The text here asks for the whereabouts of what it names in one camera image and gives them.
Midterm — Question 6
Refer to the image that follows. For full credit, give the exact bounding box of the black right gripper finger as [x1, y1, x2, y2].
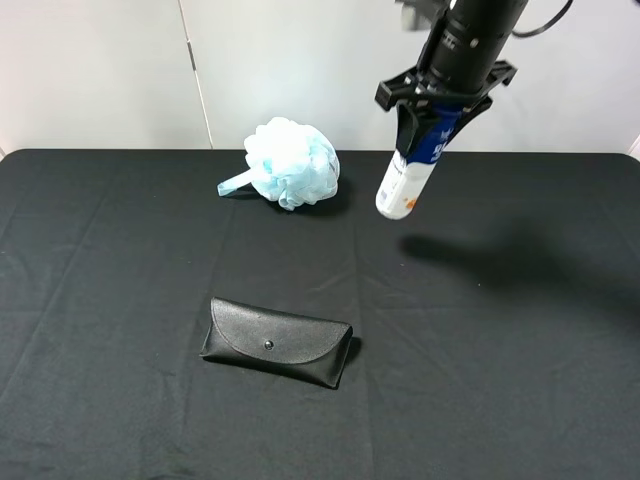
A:
[396, 103, 436, 155]
[442, 97, 493, 147]

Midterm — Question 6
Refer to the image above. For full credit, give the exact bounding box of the black tablecloth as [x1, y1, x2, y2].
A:
[1, 150, 639, 479]

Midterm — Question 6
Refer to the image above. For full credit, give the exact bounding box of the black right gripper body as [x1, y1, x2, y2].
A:
[375, 60, 516, 112]

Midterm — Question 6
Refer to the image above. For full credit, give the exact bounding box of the light blue bath loofah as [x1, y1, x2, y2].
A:
[217, 117, 340, 211]

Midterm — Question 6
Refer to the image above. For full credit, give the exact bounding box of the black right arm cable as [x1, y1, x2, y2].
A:
[510, 0, 575, 38]

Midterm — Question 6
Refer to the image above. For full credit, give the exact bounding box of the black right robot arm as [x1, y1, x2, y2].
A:
[375, 0, 527, 159]

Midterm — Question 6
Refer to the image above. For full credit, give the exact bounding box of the blue and white bottle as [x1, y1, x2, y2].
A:
[375, 106, 445, 220]

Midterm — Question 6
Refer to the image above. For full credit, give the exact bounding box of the black leather glasses case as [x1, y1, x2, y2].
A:
[200, 297, 353, 389]

